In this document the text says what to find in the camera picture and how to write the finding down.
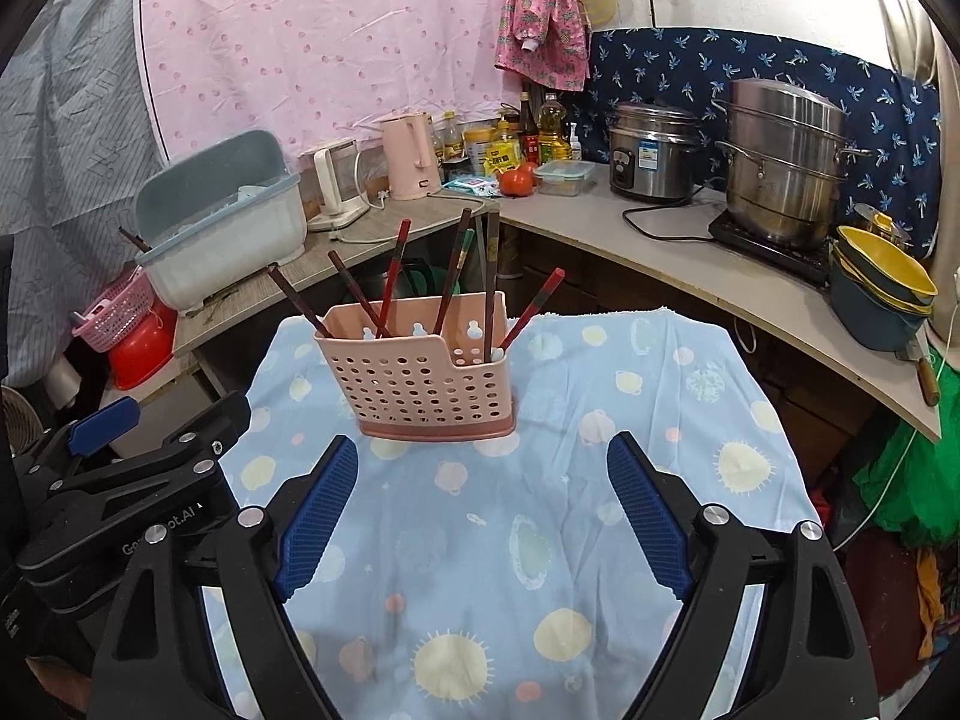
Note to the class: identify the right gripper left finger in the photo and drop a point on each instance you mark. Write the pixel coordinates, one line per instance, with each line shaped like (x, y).
(264, 554)

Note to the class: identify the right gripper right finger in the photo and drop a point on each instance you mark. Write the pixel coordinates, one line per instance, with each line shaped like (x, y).
(705, 557)

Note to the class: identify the bright red chopstick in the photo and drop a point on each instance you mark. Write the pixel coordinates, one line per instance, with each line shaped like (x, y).
(534, 307)

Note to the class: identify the green chopstick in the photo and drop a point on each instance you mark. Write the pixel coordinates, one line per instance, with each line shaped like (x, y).
(461, 257)

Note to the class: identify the dark red chopstick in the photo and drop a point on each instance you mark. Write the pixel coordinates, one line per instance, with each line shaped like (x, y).
(446, 295)

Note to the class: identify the brown maroon chopstick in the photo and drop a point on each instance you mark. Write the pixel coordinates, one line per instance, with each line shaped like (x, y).
(492, 254)

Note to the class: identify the dark maroon chopstick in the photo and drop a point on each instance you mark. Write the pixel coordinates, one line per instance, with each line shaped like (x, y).
(357, 293)

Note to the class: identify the long maroon chopstick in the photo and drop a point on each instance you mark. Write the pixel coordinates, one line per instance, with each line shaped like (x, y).
(290, 293)

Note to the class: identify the red plastic basin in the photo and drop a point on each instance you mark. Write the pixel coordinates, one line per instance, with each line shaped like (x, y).
(145, 350)

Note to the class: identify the light blue patterned tablecloth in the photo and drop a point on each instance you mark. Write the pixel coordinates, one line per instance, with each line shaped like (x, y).
(499, 578)

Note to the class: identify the pink plastic basket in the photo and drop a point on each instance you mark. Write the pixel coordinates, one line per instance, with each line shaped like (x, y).
(117, 311)

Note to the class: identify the pink perforated utensil holder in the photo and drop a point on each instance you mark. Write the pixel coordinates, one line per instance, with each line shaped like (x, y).
(419, 385)

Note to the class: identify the yellow green bowl stack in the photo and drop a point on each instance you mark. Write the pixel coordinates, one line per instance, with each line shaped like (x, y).
(879, 292)

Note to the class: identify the black induction cooktop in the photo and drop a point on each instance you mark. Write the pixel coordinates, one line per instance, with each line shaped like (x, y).
(809, 264)

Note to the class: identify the white dish drainer tub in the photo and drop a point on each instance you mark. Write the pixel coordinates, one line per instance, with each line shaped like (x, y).
(217, 217)

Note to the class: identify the white small appliance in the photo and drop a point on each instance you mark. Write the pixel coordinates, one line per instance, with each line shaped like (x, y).
(342, 200)

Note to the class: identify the clear food container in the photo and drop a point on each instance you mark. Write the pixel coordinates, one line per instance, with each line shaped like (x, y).
(565, 178)

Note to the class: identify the steel rice cooker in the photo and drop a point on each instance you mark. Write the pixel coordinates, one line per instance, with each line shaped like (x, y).
(651, 152)

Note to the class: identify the steel steamer pot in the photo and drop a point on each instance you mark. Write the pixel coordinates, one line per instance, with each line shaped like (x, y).
(786, 151)

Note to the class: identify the pink electric kettle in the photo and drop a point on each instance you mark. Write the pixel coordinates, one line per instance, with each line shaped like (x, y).
(412, 166)

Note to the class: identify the red tomato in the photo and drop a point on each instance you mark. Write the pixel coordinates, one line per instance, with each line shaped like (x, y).
(516, 183)

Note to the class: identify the cooking oil bottle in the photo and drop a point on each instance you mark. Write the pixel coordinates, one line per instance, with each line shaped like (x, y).
(551, 118)

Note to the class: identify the pink floral garment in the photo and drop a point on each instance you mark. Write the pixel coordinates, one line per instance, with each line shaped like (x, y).
(545, 41)

